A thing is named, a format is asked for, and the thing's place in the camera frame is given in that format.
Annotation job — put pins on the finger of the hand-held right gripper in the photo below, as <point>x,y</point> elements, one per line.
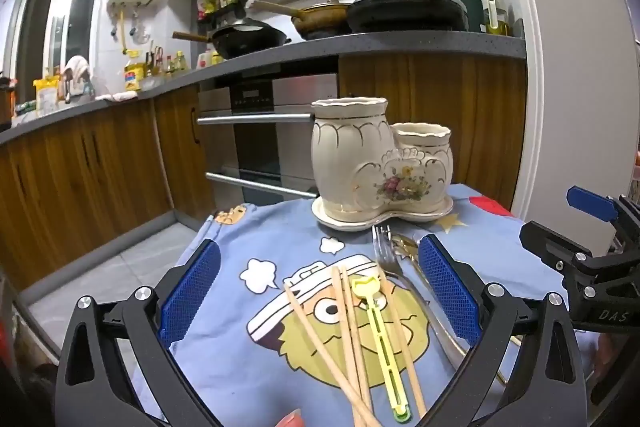
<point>552,247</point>
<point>592,204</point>

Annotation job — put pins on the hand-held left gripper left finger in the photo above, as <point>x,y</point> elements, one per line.
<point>192,287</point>

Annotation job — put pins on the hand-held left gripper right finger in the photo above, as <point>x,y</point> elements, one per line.
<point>447,287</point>

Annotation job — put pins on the gold metal spoon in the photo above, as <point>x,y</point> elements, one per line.
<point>407,243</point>

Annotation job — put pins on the silver metal fork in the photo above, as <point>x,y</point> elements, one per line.
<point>385,252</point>

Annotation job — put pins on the yellow plastic utensil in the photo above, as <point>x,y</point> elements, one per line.
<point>382,342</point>

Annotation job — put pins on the cream ceramic utensil holder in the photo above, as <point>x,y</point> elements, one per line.
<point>350,157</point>

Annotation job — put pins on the person's left hand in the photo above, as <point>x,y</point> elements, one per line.
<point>292,419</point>

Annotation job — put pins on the blue cartoon printed cloth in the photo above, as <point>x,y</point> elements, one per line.
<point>280,237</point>

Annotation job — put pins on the white dishcloth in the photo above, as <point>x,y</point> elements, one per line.
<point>117,96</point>

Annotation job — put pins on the stainless steel oven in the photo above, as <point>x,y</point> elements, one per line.
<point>295,97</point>

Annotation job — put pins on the yellow label cooking oil bottle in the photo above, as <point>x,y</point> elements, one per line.
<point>132,78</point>

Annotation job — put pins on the oil dispenser bottle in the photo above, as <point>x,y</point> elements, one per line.
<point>494,9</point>

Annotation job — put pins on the green kitchen appliance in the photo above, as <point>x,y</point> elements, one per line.
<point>472,9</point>

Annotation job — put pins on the yellow food bag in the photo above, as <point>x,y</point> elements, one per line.
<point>46,97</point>

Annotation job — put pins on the white hanging towel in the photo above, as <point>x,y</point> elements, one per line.
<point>76,69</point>

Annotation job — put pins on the grey kitchen countertop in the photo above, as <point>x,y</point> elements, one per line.
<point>350,44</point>

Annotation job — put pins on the black griddle pan with lid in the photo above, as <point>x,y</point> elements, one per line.
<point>407,12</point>

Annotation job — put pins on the black spice rack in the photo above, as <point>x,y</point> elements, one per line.
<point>217,9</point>

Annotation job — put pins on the brown frying pan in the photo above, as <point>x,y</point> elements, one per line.
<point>320,19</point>

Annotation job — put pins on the glass balcony door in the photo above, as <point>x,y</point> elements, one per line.
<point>65,7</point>

